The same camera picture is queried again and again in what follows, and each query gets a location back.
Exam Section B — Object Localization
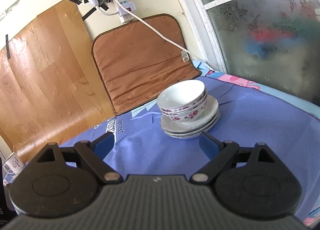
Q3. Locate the blue patterned tablecloth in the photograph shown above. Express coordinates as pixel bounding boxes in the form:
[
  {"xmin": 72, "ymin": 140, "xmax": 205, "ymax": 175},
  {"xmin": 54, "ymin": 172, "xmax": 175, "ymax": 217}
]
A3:
[{"xmin": 65, "ymin": 74, "xmax": 319, "ymax": 225}]

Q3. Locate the brown seat cushion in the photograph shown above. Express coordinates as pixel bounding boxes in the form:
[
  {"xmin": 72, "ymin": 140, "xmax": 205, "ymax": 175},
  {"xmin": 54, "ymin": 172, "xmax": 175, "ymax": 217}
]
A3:
[{"xmin": 91, "ymin": 14, "xmax": 201, "ymax": 115}]

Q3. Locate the white power cable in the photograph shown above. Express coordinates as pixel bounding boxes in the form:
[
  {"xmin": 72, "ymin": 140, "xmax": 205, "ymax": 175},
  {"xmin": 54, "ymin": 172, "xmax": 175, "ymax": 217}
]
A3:
[{"xmin": 98, "ymin": 0, "xmax": 213, "ymax": 69}]

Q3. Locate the white power strip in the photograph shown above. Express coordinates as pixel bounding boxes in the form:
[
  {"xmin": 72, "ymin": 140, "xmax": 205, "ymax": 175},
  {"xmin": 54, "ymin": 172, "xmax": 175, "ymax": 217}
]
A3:
[{"xmin": 112, "ymin": 0, "xmax": 136, "ymax": 24}]

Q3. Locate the large floral plate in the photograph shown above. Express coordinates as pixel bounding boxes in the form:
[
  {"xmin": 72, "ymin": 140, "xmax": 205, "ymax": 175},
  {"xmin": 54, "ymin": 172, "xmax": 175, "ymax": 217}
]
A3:
[{"xmin": 160, "ymin": 95, "xmax": 219, "ymax": 133}]

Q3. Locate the cartoon pink blue sheet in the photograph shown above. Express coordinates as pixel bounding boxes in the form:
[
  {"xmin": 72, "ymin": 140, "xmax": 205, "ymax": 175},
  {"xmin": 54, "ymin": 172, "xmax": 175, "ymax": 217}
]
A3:
[{"xmin": 191, "ymin": 60, "xmax": 320, "ymax": 120}]

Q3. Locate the frosted floral window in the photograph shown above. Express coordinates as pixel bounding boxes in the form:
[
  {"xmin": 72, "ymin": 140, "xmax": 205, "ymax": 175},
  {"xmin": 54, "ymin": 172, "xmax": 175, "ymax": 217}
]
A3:
[{"xmin": 179, "ymin": 0, "xmax": 319, "ymax": 105}]

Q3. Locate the floral bowl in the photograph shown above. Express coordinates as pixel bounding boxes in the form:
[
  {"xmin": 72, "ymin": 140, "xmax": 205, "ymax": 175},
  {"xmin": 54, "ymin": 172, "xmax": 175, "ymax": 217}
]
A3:
[
  {"xmin": 161, "ymin": 93, "xmax": 208, "ymax": 115},
  {"xmin": 156, "ymin": 80, "xmax": 206, "ymax": 110},
  {"xmin": 163, "ymin": 99, "xmax": 207, "ymax": 123}
]

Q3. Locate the wood pattern vinyl sheet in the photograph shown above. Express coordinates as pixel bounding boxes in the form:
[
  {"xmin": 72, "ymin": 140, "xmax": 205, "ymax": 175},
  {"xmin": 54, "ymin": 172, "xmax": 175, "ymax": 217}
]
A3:
[{"xmin": 1, "ymin": 0, "xmax": 114, "ymax": 161}]

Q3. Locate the white enamel mug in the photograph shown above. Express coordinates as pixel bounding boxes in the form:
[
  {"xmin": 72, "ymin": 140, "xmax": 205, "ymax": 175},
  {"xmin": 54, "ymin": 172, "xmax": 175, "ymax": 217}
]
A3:
[{"xmin": 3, "ymin": 152, "xmax": 24, "ymax": 175}]

